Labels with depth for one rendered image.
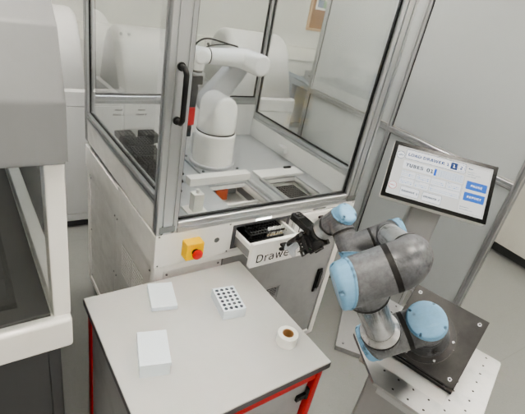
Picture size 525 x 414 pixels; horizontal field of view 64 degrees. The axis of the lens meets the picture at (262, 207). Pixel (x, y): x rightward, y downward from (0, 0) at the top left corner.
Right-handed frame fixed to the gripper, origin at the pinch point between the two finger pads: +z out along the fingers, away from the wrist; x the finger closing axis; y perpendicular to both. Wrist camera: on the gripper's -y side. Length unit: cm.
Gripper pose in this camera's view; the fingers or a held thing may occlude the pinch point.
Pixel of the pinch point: (289, 246)
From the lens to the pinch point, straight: 163.2
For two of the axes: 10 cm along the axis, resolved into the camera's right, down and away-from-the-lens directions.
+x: 8.1, -1.3, 5.7
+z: -4.6, 4.4, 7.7
